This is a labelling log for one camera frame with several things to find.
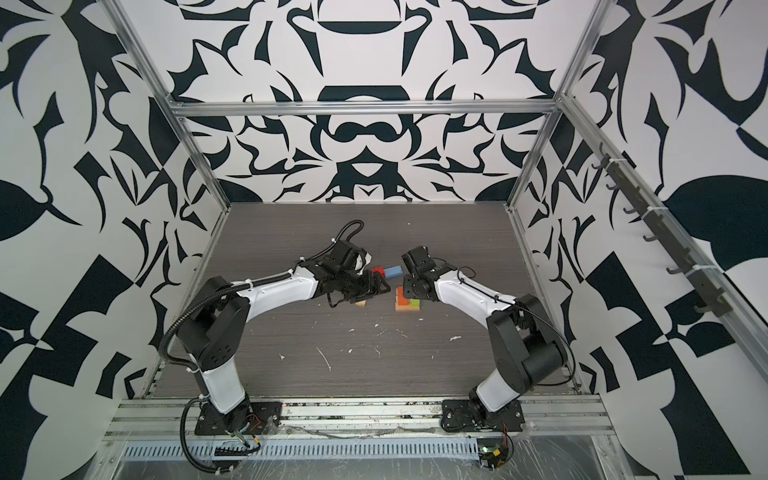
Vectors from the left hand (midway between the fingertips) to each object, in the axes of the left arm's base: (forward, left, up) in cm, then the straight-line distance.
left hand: (387, 287), depth 87 cm
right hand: (+2, -8, -4) cm, 10 cm away
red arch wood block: (+11, +2, -8) cm, 14 cm away
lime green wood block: (-1, -8, -7) cm, 11 cm away
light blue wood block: (+10, -2, -8) cm, 13 cm away
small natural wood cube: (-1, +8, -7) cm, 11 cm away
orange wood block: (0, -4, -9) cm, 10 cm away
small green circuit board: (-39, -23, -11) cm, 47 cm away
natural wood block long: (-3, -4, -8) cm, 9 cm away
